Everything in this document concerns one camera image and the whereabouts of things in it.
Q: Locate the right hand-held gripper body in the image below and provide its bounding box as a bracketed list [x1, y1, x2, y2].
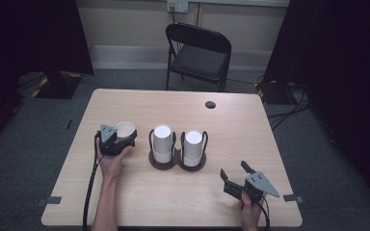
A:
[223, 170, 281, 203]

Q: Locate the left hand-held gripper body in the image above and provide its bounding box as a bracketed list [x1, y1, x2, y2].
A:
[94, 123, 135, 157]

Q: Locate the single white paper cup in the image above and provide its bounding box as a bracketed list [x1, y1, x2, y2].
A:
[114, 121, 137, 140]

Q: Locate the dark cup holder with wire loops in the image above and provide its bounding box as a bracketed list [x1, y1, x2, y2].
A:
[147, 128, 209, 172]

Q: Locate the person's left hand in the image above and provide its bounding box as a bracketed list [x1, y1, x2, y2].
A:
[95, 145, 135, 181]

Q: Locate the person's right hand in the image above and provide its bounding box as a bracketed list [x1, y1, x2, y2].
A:
[239, 191, 268, 225]

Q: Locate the grey tape strip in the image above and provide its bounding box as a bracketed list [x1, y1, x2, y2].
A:
[38, 195, 63, 206]
[282, 193, 304, 204]

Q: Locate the black stand base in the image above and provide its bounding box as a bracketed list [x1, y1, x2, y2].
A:
[256, 80, 290, 105]
[32, 70, 83, 100]

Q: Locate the black folding chair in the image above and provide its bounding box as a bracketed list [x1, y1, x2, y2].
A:
[165, 22, 233, 93]

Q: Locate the dark curtain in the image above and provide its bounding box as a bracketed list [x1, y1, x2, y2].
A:
[0, 0, 94, 97]
[263, 0, 370, 206]

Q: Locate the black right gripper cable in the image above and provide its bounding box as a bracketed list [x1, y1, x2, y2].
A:
[256, 200, 272, 231]

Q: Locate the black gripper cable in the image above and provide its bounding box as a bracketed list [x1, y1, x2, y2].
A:
[256, 200, 272, 231]
[82, 133, 101, 231]

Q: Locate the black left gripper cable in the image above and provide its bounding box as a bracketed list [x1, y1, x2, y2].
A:
[82, 133, 101, 231]

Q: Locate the black floor cable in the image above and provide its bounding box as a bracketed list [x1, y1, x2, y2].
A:
[268, 83, 312, 131]

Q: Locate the white wall outlet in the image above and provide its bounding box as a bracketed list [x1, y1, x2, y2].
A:
[167, 0, 189, 13]

